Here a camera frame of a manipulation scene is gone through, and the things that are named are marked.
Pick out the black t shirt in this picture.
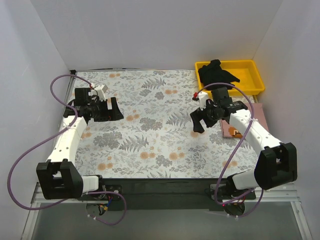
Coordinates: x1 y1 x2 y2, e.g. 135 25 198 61
198 59 240 86

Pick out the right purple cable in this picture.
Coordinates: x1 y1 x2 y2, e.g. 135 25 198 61
198 82 264 219

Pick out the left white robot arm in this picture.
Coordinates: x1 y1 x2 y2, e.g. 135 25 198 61
36 84 124 200

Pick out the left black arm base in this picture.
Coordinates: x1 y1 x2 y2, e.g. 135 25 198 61
78 184 123 201

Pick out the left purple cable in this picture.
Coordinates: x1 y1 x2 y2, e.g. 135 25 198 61
6 74 127 226

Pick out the purple cable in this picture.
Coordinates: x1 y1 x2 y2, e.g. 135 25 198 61
6 74 127 226
198 82 264 219

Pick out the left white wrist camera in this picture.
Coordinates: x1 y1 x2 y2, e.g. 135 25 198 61
91 84 108 101

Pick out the yellow plastic tray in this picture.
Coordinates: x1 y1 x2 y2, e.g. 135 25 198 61
194 59 265 97

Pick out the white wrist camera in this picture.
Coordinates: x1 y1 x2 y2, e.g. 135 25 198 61
91 84 108 101
192 91 209 110

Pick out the aluminium frame rail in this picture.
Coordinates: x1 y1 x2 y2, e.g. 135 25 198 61
30 181 301 205

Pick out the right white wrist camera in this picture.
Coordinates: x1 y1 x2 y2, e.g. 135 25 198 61
192 91 209 110

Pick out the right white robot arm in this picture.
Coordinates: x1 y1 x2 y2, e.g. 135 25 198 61
190 87 298 199

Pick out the floral table mat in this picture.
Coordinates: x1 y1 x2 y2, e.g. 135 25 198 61
73 70 258 178

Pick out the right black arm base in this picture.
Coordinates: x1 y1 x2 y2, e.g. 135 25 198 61
209 184 248 202

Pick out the folded pink t shirt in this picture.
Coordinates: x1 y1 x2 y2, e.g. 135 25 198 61
219 103 269 139

